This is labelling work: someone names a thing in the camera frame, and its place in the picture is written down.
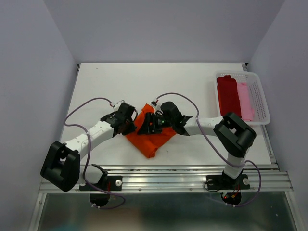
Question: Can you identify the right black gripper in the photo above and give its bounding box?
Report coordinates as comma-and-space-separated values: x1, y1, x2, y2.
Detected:
137, 112, 174, 135

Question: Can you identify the orange t-shirt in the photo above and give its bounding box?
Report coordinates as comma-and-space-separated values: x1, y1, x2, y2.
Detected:
126, 103, 176, 158

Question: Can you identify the white plastic basket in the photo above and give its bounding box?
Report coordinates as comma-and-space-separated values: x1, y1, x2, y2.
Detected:
214, 70, 270, 126

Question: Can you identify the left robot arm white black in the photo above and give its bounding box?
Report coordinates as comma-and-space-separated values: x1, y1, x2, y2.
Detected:
40, 102, 136, 192

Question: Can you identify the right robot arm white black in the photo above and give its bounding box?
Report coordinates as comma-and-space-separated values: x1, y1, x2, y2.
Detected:
137, 101, 257, 188

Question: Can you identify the dark red rolled t-shirt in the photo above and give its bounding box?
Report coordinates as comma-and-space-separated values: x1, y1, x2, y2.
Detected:
217, 75, 242, 118

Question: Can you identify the pink rolled t-shirt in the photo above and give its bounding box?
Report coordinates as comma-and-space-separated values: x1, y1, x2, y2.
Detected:
237, 82, 255, 122

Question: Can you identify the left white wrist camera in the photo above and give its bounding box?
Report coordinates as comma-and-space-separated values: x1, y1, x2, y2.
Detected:
109, 100, 125, 111

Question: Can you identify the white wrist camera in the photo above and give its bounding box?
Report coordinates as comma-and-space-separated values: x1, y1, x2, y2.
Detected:
109, 100, 125, 111
151, 99, 162, 113

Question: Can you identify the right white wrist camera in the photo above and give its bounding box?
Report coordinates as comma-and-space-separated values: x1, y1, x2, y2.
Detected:
151, 99, 162, 113

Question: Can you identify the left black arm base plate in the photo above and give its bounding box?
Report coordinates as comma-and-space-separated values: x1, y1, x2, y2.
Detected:
93, 175, 123, 192

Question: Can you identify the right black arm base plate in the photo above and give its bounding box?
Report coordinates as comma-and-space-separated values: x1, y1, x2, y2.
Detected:
204, 174, 250, 191

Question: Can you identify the aluminium mounting rail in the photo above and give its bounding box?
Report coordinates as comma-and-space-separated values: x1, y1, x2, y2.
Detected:
39, 165, 294, 193

